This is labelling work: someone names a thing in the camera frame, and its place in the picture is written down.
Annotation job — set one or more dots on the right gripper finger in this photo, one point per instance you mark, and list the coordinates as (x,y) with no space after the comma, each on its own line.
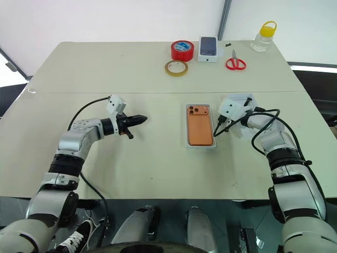
(248,102)

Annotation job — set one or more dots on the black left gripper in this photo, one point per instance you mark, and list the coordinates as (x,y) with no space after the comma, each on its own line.
(122,124)

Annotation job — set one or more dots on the orange smartphone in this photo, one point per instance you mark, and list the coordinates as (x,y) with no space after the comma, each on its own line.
(200,129)

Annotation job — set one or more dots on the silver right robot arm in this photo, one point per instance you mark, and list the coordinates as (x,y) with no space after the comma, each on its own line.
(273,137)

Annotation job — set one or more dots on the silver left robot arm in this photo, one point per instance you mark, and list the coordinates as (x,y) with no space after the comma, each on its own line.
(79,137)

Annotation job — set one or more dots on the sealed printed phone box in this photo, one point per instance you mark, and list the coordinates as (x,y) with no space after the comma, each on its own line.
(208,59)

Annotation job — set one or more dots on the clear jar yellow lid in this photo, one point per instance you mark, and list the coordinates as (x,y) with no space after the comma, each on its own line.
(260,44)

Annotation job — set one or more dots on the yellow clear tape roll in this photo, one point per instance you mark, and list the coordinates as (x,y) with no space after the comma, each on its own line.
(176,75)

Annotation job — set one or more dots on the red tape roll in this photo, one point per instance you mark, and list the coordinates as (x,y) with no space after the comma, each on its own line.
(181,56)

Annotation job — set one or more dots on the black table foot bar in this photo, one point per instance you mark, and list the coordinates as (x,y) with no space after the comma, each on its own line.
(88,204)
(250,203)

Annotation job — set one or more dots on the grey rounded leg shell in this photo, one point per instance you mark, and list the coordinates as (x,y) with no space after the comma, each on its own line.
(134,226)
(200,229)

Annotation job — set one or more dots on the clear tape patch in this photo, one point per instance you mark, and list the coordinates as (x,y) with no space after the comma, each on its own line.
(31,91)

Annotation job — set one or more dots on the black white laced sneaker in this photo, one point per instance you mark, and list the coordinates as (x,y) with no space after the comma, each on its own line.
(76,237)

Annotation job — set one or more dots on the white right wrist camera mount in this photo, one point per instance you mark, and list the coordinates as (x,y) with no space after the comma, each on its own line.
(233,109)

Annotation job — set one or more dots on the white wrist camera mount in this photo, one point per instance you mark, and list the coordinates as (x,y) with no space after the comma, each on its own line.
(233,109)
(116,104)

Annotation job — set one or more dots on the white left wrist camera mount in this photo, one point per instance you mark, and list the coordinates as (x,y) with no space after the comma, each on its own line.
(116,104)

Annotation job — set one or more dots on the grey vertical metal post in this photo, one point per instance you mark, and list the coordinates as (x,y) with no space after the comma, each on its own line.
(224,18)

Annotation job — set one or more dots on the black metal stand bracket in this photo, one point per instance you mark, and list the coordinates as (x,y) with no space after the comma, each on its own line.
(251,239)
(103,232)

